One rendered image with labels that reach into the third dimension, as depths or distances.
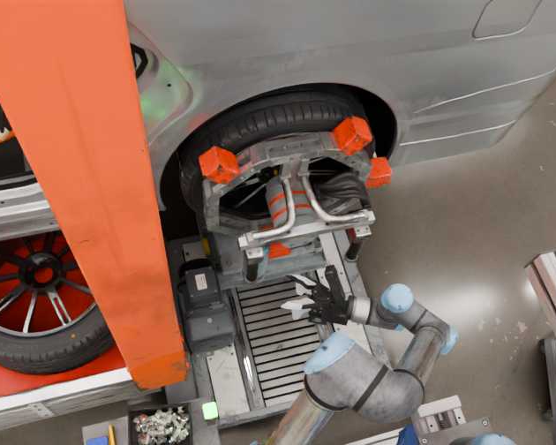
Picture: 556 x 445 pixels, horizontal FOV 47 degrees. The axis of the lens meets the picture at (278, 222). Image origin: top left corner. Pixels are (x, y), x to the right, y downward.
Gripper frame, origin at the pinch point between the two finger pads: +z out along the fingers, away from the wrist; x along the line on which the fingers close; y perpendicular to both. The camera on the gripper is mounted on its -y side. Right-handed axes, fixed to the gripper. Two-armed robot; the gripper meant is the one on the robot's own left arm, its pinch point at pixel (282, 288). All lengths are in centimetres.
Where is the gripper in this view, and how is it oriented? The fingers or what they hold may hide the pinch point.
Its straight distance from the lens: 181.1
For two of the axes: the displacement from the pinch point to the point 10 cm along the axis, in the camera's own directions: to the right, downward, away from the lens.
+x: 1.0, -4.8, 8.7
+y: -1.7, 8.5, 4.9
